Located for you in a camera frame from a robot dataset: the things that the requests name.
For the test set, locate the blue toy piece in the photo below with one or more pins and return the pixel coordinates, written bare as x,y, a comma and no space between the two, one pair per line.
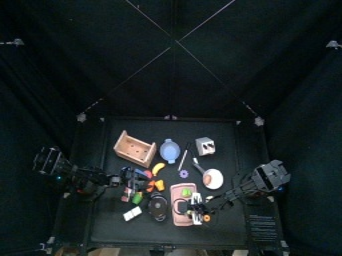
142,172

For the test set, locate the toy frying pan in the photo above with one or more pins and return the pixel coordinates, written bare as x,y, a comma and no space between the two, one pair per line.
213,178

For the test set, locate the grey toy toaster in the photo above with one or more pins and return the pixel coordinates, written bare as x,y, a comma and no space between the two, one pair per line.
205,146

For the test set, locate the open wooden crate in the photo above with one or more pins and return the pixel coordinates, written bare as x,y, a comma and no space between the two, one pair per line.
136,149

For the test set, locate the pale yellow starfruit slice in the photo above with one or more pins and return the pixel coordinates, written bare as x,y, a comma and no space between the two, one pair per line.
189,210

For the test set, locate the red toy cube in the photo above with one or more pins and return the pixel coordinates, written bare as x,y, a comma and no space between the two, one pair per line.
128,194

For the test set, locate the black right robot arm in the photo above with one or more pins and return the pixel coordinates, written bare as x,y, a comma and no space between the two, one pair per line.
263,180

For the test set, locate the white rectangular box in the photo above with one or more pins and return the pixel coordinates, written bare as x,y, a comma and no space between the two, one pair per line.
133,213

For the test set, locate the grey metal frame bracket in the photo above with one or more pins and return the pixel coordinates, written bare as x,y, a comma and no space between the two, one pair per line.
81,116
17,42
260,121
170,117
333,44

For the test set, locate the purple flower-shaped toy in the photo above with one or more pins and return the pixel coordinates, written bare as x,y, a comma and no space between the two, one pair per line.
184,173

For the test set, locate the pink cutting board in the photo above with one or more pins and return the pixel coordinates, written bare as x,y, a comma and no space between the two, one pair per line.
178,191

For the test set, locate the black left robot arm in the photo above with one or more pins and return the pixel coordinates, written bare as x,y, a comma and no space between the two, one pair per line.
85,176

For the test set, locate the blue toy bowl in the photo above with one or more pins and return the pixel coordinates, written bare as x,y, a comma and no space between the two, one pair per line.
170,151

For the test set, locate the yellow toy banana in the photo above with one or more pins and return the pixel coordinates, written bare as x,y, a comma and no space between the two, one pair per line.
158,168

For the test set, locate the pale yellow toy block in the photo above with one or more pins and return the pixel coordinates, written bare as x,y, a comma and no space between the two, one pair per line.
209,198

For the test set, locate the white stick with black tip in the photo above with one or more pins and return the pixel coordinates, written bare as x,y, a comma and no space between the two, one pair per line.
182,160

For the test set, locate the green toy vegetable slice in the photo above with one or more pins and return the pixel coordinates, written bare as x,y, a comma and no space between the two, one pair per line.
186,192

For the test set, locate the green toy block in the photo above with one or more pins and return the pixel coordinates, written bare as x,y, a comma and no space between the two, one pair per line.
137,198

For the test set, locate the red toy piece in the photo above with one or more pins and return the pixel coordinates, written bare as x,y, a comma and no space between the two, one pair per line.
149,174

